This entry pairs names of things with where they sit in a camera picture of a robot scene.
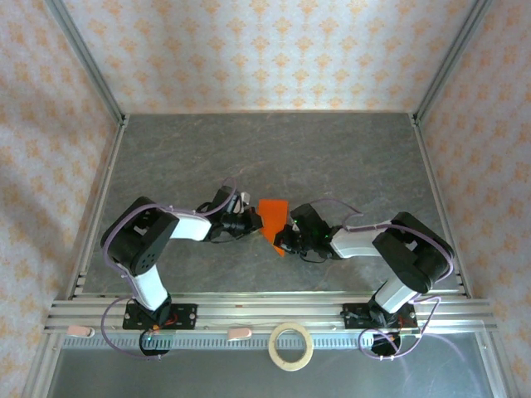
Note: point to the orange cloth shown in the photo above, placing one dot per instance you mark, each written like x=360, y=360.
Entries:
x=274, y=219

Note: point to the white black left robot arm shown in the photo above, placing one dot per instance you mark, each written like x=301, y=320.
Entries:
x=191, y=228

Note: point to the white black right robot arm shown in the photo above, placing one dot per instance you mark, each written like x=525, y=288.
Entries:
x=357, y=244

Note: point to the pink clip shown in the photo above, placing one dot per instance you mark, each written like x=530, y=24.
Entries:
x=79, y=331
x=239, y=333

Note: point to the beige tape roll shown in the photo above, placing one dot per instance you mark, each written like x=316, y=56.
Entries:
x=276, y=352

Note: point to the grey metal shelf plate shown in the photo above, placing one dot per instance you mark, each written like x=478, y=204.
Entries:
x=207, y=377

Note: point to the long aluminium base rail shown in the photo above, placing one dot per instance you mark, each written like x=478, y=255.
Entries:
x=257, y=309

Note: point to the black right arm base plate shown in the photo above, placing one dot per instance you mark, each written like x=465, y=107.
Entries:
x=352, y=317

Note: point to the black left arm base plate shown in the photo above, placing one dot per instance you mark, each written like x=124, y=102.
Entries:
x=186, y=317

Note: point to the aluminium table side rail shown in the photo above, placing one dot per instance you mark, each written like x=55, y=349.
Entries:
x=439, y=207
x=97, y=207

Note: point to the aluminium frame post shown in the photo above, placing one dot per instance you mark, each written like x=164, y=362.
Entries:
x=89, y=62
x=452, y=62

